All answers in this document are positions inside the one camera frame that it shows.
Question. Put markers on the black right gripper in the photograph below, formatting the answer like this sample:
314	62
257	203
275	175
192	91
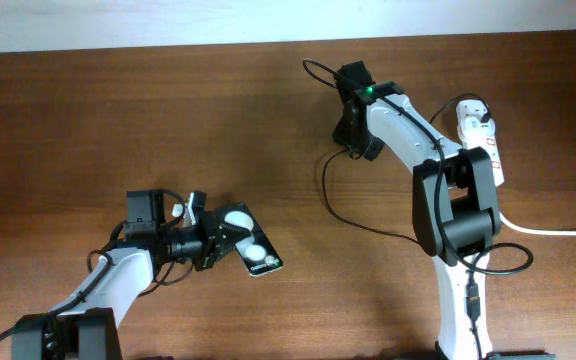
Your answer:
340	133

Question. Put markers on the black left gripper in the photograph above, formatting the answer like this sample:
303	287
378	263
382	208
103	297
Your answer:
215	243

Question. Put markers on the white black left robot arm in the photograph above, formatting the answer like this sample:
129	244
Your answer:
85	325

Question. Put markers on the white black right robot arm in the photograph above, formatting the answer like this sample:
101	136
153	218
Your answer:
455	213

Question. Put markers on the white charger plug adapter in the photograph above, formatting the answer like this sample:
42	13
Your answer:
473	109

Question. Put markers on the white power strip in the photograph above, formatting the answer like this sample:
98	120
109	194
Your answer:
473	134

